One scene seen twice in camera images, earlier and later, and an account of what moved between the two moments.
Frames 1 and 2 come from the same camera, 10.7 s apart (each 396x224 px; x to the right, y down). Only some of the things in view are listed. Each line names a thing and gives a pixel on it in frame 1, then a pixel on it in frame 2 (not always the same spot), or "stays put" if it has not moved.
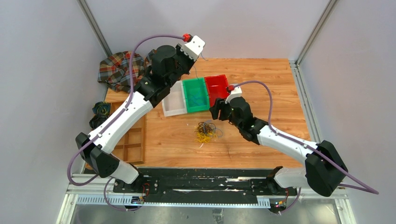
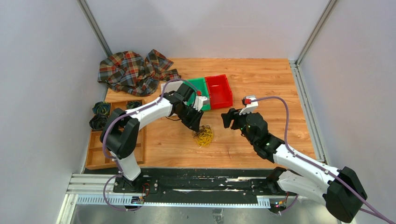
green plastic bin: (196, 94) stays put
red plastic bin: (217, 88) stays put
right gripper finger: (214, 111) to (228, 117)
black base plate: (205, 185) stays put
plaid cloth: (114, 69) stays put
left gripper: (190, 60) to (194, 123)
